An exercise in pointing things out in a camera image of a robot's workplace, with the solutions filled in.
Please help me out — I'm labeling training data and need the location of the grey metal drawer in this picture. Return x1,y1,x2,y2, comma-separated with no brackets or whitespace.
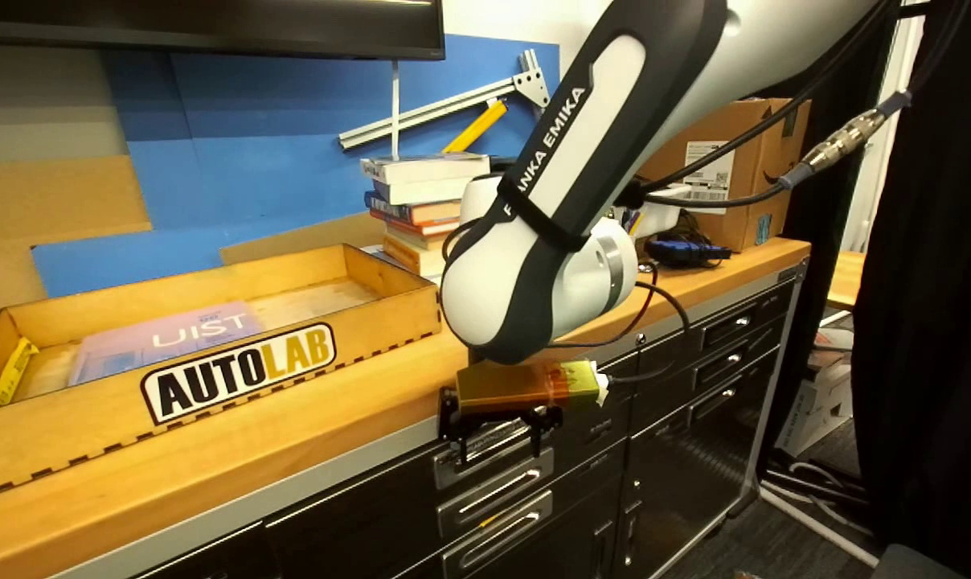
430,415,559,497

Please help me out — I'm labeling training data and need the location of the yellow bar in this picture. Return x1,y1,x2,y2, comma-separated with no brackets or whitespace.
440,96,513,158

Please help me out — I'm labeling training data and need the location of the yellow flat tool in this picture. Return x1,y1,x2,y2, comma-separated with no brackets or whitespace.
0,335,42,415

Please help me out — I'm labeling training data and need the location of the white thin strip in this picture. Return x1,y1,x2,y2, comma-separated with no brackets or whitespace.
390,57,405,164

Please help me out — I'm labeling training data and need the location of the black curtain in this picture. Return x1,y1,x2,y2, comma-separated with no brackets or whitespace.
850,0,971,579

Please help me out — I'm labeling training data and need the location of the thick book dark cover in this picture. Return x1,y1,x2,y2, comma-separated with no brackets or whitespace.
358,155,494,206

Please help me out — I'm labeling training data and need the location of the cardboard box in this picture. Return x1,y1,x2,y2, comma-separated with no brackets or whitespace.
641,92,816,255

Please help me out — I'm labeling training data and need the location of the red-edged book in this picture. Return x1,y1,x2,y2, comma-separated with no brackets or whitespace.
367,199,466,233

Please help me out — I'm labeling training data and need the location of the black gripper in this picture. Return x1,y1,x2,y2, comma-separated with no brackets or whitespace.
438,358,566,444

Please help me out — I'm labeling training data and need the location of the grey cable metal connector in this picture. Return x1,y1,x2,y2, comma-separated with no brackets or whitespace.
623,0,940,212

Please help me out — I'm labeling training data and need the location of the large flat book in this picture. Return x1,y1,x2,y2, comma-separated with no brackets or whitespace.
379,229,449,281

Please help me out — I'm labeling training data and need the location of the purple book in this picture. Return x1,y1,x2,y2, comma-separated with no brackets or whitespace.
63,298,269,388

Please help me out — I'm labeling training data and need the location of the wooden tray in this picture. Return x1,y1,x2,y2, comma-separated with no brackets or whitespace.
0,240,448,508

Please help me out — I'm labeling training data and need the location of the aluminium rail with bracket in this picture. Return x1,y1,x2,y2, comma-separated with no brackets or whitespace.
338,44,552,155

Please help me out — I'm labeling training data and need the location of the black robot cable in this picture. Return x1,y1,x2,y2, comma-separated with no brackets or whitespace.
552,260,695,388

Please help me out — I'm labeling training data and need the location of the black drawer cabinet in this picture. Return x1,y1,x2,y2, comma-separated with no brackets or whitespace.
128,260,812,579

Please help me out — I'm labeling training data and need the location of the black wall monitor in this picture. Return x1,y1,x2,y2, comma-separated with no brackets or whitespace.
0,0,448,61

